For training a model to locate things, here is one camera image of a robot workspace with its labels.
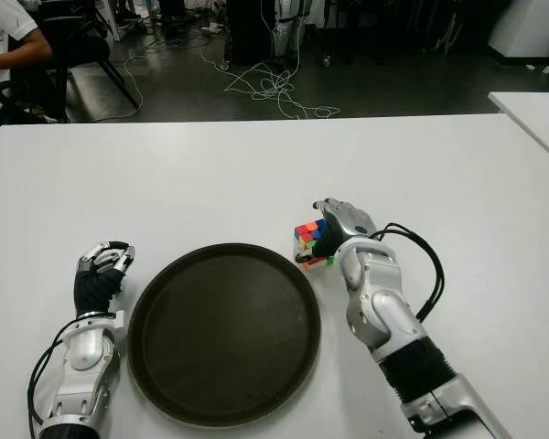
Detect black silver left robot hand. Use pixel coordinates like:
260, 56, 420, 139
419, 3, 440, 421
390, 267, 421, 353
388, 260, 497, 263
72, 241, 137, 319

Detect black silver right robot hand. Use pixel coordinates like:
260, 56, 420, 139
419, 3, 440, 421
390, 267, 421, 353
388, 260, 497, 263
295, 198, 379, 264

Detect multicoloured Rubik's cube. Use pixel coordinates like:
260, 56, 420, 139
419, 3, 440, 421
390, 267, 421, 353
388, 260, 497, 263
292, 219, 338, 273

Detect dark brown round plate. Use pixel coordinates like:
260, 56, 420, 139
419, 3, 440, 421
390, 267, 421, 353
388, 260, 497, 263
127, 242, 323, 423

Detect black cabinet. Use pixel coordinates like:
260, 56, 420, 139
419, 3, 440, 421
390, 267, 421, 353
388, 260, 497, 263
226, 0, 275, 65

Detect white side table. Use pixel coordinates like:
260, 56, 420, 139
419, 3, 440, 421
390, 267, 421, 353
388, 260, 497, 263
488, 91, 549, 168

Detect black chair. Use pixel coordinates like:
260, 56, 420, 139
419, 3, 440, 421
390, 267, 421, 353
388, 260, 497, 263
8, 0, 139, 123

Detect white cabinet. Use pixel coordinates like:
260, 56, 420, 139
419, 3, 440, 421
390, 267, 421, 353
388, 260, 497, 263
487, 0, 549, 59

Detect seated person in white shirt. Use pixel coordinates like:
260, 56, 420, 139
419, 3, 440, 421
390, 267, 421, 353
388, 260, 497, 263
0, 0, 54, 138

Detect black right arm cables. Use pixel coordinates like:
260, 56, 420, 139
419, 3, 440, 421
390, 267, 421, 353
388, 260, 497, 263
370, 222, 444, 321

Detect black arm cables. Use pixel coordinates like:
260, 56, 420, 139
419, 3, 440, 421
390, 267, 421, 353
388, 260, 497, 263
26, 319, 81, 431
370, 222, 444, 321

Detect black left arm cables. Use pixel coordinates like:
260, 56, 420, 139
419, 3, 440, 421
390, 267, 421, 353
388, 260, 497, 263
26, 319, 81, 431

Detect tangled white floor cable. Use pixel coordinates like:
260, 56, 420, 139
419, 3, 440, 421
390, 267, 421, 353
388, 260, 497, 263
199, 45, 342, 121

